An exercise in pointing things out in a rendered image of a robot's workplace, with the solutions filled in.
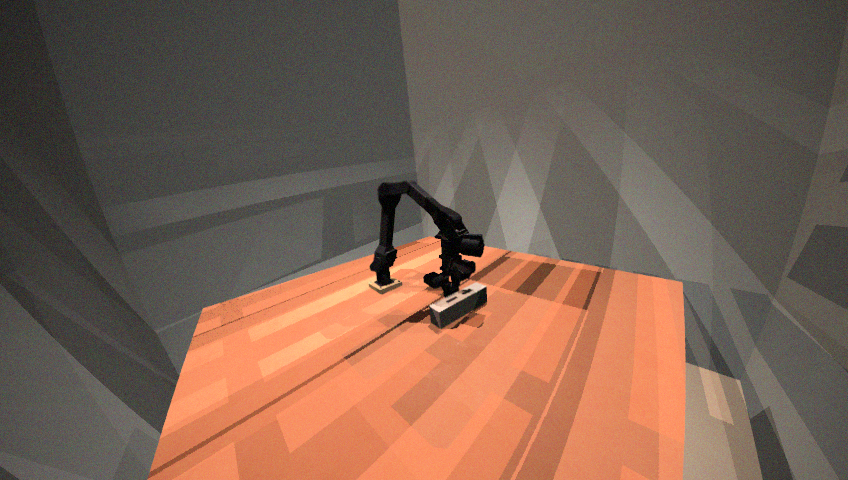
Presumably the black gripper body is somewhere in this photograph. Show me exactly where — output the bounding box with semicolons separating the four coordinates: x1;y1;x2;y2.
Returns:
423;253;460;289

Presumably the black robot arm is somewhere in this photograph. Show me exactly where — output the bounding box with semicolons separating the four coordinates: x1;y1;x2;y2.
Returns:
369;180;485;287

